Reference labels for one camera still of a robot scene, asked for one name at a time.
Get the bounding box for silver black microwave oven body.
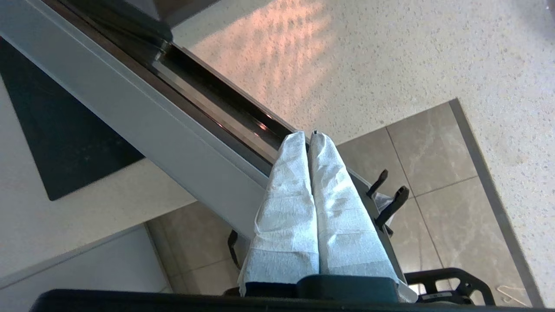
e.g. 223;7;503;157
126;0;222;29

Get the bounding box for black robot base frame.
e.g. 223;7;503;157
405;268;496;306

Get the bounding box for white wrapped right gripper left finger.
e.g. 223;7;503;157
238;131;320;295

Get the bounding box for black glass microwave door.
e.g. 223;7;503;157
0;0;408;286

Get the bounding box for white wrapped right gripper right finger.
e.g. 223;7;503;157
309;129;418;303

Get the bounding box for black curved hook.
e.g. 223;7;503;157
366;169;389;198
229;230;242;269
374;185;410;230

